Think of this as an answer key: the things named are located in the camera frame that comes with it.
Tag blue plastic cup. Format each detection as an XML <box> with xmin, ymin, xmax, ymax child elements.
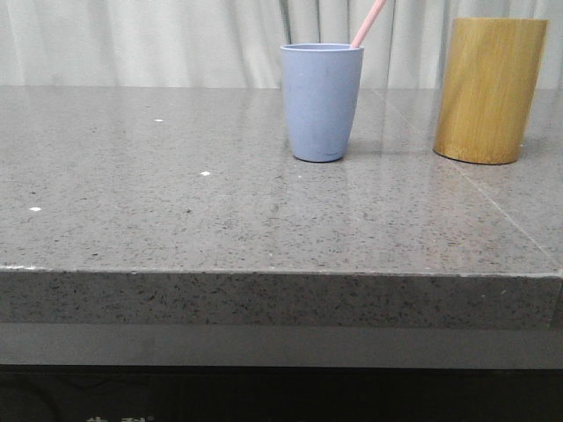
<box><xmin>281</xmin><ymin>43</ymin><xmax>364</xmax><ymax>163</ymax></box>

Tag pink chopstick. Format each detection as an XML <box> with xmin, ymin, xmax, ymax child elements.
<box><xmin>350</xmin><ymin>0</ymin><xmax>386</xmax><ymax>48</ymax></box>

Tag bamboo cylindrical holder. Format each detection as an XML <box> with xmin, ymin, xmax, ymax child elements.
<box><xmin>433</xmin><ymin>18</ymin><xmax>548</xmax><ymax>165</ymax></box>

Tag white curtain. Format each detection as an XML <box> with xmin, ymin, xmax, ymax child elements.
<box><xmin>1</xmin><ymin>1</ymin><xmax>562</xmax><ymax>89</ymax></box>

